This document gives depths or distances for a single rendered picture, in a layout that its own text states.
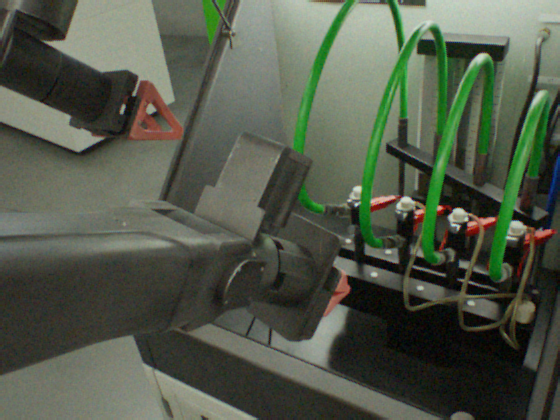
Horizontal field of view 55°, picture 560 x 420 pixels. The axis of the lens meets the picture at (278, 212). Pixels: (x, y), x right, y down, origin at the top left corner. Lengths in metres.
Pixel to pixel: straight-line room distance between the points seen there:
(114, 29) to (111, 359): 2.19
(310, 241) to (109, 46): 3.30
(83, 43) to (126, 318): 3.37
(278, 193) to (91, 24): 3.28
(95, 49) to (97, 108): 3.06
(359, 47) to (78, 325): 0.92
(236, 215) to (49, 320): 0.19
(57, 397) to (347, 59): 1.64
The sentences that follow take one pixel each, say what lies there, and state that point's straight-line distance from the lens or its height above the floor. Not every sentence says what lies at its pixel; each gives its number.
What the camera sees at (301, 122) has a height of 1.32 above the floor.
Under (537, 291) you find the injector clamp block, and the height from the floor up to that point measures 0.98.
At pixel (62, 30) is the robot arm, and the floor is 1.47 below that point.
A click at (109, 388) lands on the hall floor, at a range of 2.19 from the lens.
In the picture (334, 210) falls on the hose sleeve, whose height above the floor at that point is 1.15.
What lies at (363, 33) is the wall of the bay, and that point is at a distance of 1.09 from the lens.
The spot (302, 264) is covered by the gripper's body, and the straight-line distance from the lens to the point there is 0.46.
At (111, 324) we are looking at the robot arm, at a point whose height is 1.43.
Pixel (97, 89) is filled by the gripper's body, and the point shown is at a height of 1.41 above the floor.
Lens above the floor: 1.61
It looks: 35 degrees down
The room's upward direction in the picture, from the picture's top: 7 degrees counter-clockwise
